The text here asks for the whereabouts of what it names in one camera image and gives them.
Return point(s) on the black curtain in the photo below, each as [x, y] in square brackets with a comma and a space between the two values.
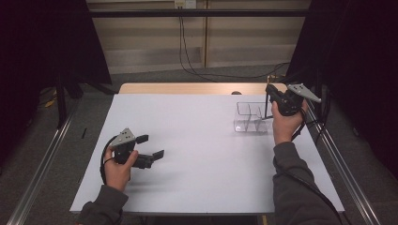
[37, 47]
[359, 62]

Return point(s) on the small dark knob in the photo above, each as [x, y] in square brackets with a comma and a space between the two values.
[236, 92]

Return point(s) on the black stand post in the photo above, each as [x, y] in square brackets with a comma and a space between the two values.
[318, 78]
[61, 103]

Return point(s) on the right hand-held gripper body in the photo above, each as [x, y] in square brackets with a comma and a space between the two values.
[289, 104]

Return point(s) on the white table board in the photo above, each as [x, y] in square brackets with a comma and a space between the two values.
[203, 187]

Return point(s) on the clear acrylic organizer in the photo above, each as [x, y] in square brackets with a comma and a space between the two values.
[250, 123]

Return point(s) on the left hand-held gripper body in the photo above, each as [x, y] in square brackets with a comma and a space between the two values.
[123, 150]

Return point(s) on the black horizontal frame bar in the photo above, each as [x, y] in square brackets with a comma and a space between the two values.
[187, 13]

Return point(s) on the wooden table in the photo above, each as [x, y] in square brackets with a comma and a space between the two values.
[187, 88]

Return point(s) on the person's right hand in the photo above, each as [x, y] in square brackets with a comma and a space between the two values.
[286, 128]

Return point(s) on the yellow floor tape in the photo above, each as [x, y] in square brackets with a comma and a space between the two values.
[50, 103]

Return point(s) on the small black floor object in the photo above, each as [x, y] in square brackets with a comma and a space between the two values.
[84, 133]

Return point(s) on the aluminium floor rail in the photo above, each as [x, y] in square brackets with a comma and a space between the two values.
[350, 175]
[43, 162]

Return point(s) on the white wall outlet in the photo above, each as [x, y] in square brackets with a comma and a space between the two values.
[185, 3]

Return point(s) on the person's left hand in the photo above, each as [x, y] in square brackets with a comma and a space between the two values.
[117, 175]

